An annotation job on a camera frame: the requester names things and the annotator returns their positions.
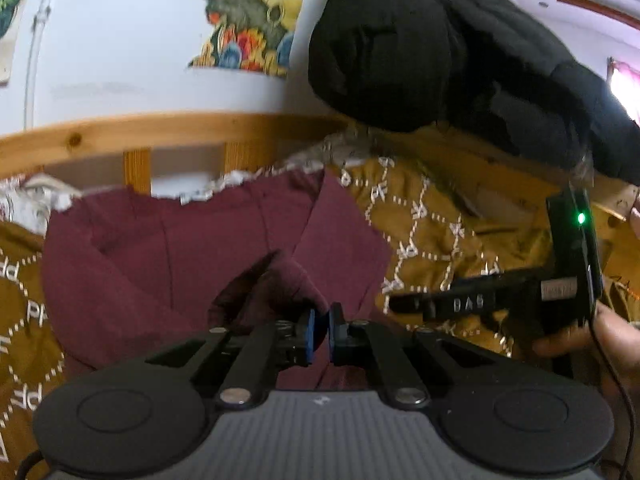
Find maroon long-sleeve top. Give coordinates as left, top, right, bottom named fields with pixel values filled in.
left=42, top=170, right=390, bottom=376

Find person's right hand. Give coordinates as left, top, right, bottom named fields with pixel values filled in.
left=533, top=301, right=639, bottom=394

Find brown PF patterned blanket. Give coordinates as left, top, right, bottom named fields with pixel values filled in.
left=1, top=136, right=638, bottom=479

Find black puffer jacket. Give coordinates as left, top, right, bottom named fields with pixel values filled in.
left=308, top=0, right=639, bottom=184

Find colourful landscape poster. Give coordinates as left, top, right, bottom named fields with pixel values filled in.
left=189, top=0, right=303, bottom=78

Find anime girl poster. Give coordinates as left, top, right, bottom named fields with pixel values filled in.
left=0, top=0, right=25, bottom=84

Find black cable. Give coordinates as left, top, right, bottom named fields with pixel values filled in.
left=587, top=303, right=637, bottom=480

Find wooden bed frame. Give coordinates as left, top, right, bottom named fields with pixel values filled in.
left=0, top=112, right=640, bottom=221

